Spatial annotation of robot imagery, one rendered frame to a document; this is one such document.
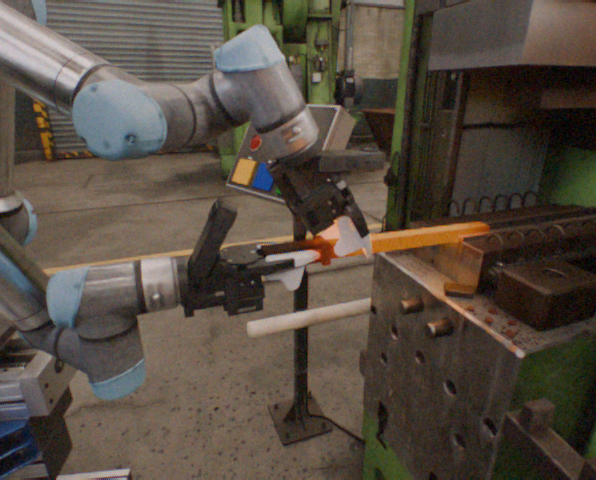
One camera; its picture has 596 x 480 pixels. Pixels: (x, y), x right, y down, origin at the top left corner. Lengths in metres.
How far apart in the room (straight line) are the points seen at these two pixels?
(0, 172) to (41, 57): 0.41
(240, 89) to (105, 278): 0.29
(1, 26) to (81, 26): 7.96
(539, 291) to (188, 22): 8.23
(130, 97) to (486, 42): 0.51
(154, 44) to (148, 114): 8.02
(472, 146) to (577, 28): 0.34
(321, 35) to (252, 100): 5.33
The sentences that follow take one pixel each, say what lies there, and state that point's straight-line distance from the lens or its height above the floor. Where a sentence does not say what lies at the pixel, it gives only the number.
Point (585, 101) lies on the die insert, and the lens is 0.82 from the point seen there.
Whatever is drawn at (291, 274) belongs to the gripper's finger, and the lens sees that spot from 0.57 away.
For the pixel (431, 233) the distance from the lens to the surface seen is 0.69.
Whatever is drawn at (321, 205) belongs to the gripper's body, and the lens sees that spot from 0.54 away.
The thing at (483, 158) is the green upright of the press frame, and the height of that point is 1.09.
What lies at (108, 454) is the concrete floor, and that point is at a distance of 1.74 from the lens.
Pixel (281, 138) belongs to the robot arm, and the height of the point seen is 1.18.
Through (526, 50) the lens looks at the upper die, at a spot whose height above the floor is 1.29.
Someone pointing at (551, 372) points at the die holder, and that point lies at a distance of 0.68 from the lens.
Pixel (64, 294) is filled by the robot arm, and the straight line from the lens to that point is 0.55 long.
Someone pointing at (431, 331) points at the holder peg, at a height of 0.88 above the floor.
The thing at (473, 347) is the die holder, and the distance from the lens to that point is 0.66.
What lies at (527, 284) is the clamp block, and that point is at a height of 0.98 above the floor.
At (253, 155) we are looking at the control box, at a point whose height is 1.05.
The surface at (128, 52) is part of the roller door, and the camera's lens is 8.42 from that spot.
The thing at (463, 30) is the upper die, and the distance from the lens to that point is 0.73.
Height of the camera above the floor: 1.24
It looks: 22 degrees down
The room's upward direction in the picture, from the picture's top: straight up
